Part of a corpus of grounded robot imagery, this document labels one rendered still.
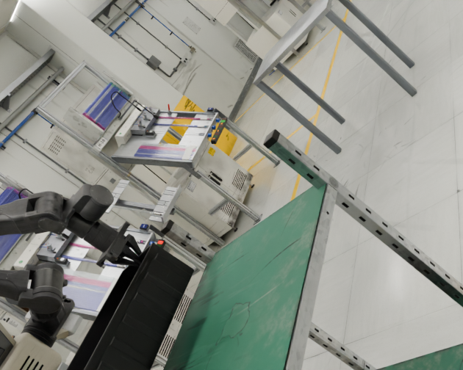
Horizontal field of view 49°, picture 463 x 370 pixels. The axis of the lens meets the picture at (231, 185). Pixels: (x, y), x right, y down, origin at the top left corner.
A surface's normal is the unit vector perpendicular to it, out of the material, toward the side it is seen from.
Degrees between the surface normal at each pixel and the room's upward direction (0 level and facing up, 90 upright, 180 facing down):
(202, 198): 90
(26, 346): 98
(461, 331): 0
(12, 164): 90
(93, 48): 90
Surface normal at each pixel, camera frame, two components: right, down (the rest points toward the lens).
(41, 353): 0.67, -0.37
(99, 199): 0.61, -0.64
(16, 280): 0.43, -0.70
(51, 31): -0.28, 0.66
